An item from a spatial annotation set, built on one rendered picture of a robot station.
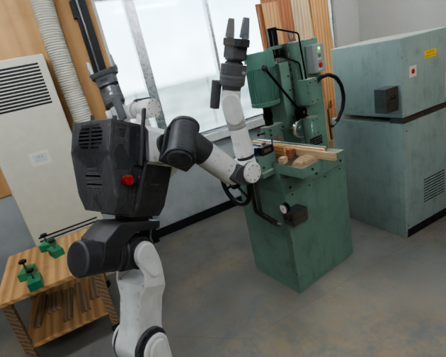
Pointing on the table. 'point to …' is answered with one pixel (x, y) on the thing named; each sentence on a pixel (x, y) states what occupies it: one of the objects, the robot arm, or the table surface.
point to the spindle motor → (262, 79)
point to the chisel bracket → (272, 130)
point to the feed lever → (287, 95)
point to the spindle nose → (267, 116)
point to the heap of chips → (304, 161)
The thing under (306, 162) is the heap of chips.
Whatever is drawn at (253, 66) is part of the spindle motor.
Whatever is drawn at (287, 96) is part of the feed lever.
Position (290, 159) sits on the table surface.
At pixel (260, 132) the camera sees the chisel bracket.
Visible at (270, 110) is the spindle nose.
